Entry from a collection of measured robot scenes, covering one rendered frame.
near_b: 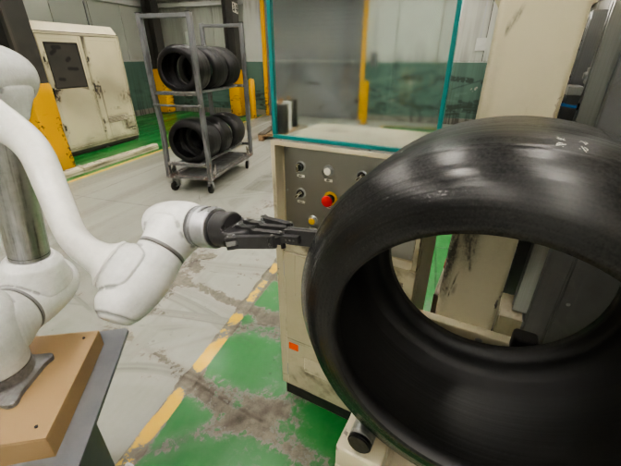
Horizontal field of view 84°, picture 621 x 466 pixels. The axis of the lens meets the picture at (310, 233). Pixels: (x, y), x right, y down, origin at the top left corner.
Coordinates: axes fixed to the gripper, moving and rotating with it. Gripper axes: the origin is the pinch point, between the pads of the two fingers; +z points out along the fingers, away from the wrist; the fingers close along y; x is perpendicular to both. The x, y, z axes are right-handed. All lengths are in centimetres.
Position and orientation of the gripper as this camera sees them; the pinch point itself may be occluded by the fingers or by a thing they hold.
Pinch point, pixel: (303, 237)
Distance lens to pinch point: 62.5
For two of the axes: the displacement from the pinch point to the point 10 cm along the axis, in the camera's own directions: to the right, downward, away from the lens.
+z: 8.7, 0.9, -4.9
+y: 4.8, -4.0, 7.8
